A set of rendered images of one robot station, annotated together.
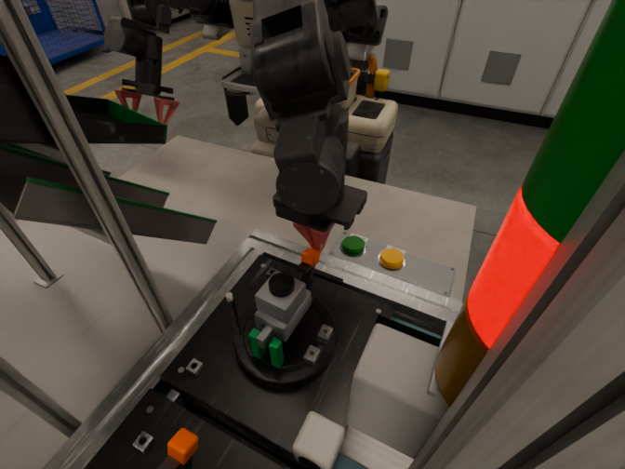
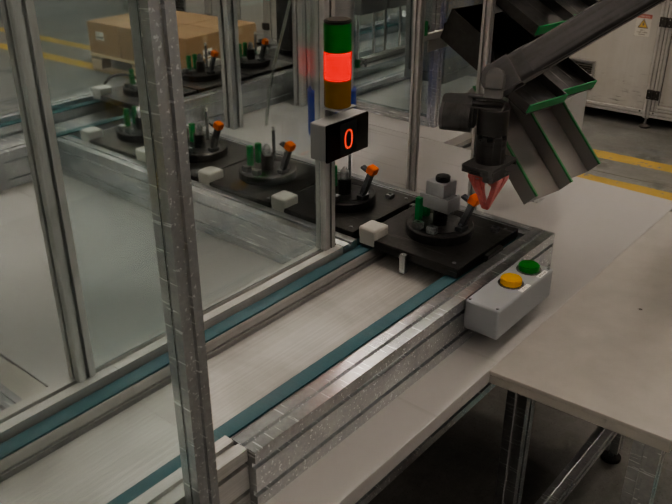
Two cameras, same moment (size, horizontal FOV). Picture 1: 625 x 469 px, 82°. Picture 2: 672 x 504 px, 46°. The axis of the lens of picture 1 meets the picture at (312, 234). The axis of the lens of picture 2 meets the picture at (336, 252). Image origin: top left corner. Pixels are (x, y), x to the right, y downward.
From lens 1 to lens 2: 1.54 m
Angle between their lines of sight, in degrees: 81
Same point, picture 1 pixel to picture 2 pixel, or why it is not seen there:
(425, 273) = (493, 295)
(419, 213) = (645, 384)
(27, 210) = not seen: hidden behind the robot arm
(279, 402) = (398, 226)
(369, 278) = (490, 271)
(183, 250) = (565, 242)
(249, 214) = (623, 274)
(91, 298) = (513, 213)
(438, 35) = not seen: outside the picture
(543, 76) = not seen: outside the picture
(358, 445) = (374, 268)
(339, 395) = (396, 241)
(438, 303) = (459, 293)
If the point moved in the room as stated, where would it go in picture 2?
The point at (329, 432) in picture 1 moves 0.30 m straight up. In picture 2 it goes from (375, 227) to (378, 82)
